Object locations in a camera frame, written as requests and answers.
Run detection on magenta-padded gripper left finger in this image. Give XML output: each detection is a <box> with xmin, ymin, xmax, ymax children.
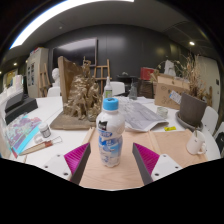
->
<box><xmin>42</xmin><ymin>142</ymin><xmax>92</xmax><ymax>186</ymax></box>

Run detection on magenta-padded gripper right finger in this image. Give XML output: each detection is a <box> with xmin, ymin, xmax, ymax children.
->
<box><xmin>131</xmin><ymin>142</ymin><xmax>184</xmax><ymax>186</ymax></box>

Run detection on white drink bottle blue cap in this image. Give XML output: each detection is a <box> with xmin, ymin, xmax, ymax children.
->
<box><xmin>95</xmin><ymin>97</ymin><xmax>126</xmax><ymax>168</ymax></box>

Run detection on paintbrush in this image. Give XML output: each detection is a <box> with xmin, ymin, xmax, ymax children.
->
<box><xmin>19</xmin><ymin>135</ymin><xmax>63</xmax><ymax>157</ymax></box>

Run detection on small yellow packet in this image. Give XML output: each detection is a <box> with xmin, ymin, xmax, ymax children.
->
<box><xmin>163</xmin><ymin>125</ymin><xmax>178</xmax><ymax>132</ymax></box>

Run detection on small paint jar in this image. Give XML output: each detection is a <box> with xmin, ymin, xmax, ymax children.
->
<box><xmin>38</xmin><ymin>122</ymin><xmax>52</xmax><ymax>139</ymax></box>

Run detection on folded newspaper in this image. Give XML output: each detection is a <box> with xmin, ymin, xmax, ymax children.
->
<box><xmin>116</xmin><ymin>95</ymin><xmax>169</xmax><ymax>133</ymax></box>

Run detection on white ceramic mug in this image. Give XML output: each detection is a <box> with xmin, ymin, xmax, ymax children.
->
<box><xmin>185</xmin><ymin>129</ymin><xmax>208</xmax><ymax>156</ymax></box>

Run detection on colourful painted canvas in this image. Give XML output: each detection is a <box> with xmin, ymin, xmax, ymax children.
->
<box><xmin>4</xmin><ymin>113</ymin><xmax>43</xmax><ymax>159</ymax></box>

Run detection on golden rock sculpture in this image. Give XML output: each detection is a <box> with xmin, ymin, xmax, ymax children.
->
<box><xmin>49</xmin><ymin>63</ymin><xmax>103</xmax><ymax>131</ymax></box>

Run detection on dark clear spray bottle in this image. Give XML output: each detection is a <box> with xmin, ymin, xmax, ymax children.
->
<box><xmin>128</xmin><ymin>79</ymin><xmax>139</xmax><ymax>100</ymax></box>

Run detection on brown cardboard box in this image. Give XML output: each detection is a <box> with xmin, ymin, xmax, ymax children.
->
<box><xmin>153</xmin><ymin>73</ymin><xmax>191</xmax><ymax>111</ymax></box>

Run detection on black boxes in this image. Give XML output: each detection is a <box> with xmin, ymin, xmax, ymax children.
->
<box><xmin>3</xmin><ymin>92</ymin><xmax>39</xmax><ymax>125</ymax></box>

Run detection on white green spray bottle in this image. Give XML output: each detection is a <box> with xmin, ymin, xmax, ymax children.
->
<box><xmin>103</xmin><ymin>76</ymin><xmax>114</xmax><ymax>100</ymax></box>

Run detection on white plastic chair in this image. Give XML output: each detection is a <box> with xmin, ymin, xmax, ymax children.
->
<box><xmin>109</xmin><ymin>81</ymin><xmax>126</xmax><ymax>97</ymax></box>
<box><xmin>200</xmin><ymin>105</ymin><xmax>220</xmax><ymax>136</ymax></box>

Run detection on wooden easel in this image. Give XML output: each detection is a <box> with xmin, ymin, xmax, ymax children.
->
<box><xmin>93</xmin><ymin>58</ymin><xmax>112</xmax><ymax>96</ymax></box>

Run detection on red box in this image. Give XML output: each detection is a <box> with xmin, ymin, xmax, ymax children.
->
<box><xmin>139</xmin><ymin>66</ymin><xmax>157</xmax><ymax>82</ymax></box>

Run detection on tall white plaster statue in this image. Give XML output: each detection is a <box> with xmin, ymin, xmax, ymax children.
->
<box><xmin>164</xmin><ymin>59</ymin><xmax>177</xmax><ymax>77</ymax></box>

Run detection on white shelf unit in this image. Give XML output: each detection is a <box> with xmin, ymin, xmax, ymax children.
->
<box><xmin>25</xmin><ymin>47</ymin><xmax>49</xmax><ymax>98</ymax></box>

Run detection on ceiling spotlights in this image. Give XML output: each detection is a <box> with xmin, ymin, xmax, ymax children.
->
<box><xmin>12</xmin><ymin>40</ymin><xmax>196</xmax><ymax>67</ymax></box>

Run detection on long ceiling light panel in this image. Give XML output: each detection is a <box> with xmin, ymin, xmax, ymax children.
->
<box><xmin>9</xmin><ymin>0</ymin><xmax>134</xmax><ymax>50</ymax></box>

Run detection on black wall screen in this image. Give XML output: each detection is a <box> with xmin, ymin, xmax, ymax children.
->
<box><xmin>52</xmin><ymin>37</ymin><xmax>99</xmax><ymax>69</ymax></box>

